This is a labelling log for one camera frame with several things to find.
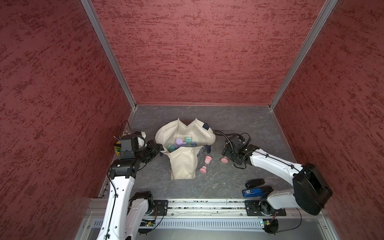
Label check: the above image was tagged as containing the pink hourglass pile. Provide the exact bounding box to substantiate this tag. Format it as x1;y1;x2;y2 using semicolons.
199;156;213;174

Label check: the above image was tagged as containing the purple hourglass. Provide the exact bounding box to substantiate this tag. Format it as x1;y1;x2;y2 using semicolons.
176;138;184;146

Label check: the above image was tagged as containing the teal hourglass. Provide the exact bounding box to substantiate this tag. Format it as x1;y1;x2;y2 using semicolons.
185;137;192;144
167;144;179;153

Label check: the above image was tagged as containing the cream canvas bag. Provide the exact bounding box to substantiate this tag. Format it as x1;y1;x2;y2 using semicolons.
155;119;216;180

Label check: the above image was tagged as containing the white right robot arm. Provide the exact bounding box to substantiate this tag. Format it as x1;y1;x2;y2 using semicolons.
223;134;333;216

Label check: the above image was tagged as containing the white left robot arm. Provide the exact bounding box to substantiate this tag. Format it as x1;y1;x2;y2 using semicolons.
97;135;163;240

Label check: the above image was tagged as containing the yellow pen holder cup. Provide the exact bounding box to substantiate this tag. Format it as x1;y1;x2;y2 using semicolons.
114;136;122;156

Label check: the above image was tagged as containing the black stapler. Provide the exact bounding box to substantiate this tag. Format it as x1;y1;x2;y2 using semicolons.
245;179;265;189

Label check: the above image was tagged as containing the blue stapler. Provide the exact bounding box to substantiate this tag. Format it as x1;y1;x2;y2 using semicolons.
242;186;274;198

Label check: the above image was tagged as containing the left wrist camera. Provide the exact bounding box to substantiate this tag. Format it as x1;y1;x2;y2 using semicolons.
120;132;147;160

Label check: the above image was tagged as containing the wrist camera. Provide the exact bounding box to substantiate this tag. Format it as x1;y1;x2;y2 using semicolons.
120;132;147;160
229;136;245;148

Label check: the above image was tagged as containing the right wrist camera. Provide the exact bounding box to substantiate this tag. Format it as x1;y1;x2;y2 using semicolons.
229;136;245;148

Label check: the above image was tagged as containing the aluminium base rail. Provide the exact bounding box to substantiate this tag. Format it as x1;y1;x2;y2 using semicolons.
89;197;328;218

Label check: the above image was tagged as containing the aluminium corner post right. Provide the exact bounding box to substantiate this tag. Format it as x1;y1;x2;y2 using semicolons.
269;0;338;112

